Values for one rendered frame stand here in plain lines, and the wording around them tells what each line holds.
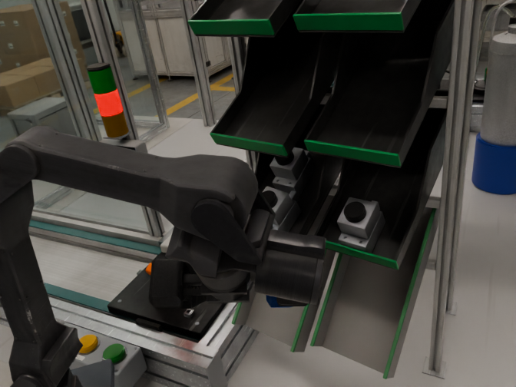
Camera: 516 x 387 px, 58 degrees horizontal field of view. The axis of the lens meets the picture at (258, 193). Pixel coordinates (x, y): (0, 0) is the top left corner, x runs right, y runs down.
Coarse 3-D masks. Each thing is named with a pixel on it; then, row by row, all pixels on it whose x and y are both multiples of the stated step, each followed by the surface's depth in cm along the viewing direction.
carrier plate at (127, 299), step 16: (144, 272) 108; (128, 288) 104; (144, 288) 103; (112, 304) 100; (128, 304) 99; (144, 304) 98; (208, 304) 96; (224, 304) 96; (160, 320) 94; (176, 320) 93; (192, 320) 92; (208, 320) 92; (192, 336) 91
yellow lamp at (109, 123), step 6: (120, 114) 103; (102, 120) 103; (108, 120) 102; (114, 120) 103; (120, 120) 103; (108, 126) 103; (114, 126) 103; (120, 126) 104; (126, 126) 105; (108, 132) 104; (114, 132) 104; (120, 132) 104; (126, 132) 105
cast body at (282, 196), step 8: (264, 192) 71; (272, 192) 71; (280, 192) 71; (272, 200) 70; (280, 200) 70; (288, 200) 71; (296, 200) 76; (272, 208) 70; (280, 208) 70; (288, 208) 72; (296, 208) 74; (280, 216) 71; (288, 216) 72; (296, 216) 74; (280, 224) 72; (288, 224) 73
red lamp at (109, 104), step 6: (96, 96) 100; (102, 96) 100; (108, 96) 100; (114, 96) 101; (102, 102) 100; (108, 102) 101; (114, 102) 101; (120, 102) 103; (102, 108) 101; (108, 108) 101; (114, 108) 102; (120, 108) 103; (102, 114) 102; (108, 114) 102; (114, 114) 102
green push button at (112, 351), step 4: (116, 344) 89; (120, 344) 89; (108, 348) 89; (112, 348) 88; (116, 348) 88; (120, 348) 88; (104, 352) 88; (108, 352) 88; (112, 352) 88; (116, 352) 87; (120, 352) 87; (124, 352) 88; (104, 356) 87; (108, 356) 87; (112, 356) 87; (116, 356) 87; (120, 356) 87; (112, 360) 86; (116, 360) 87
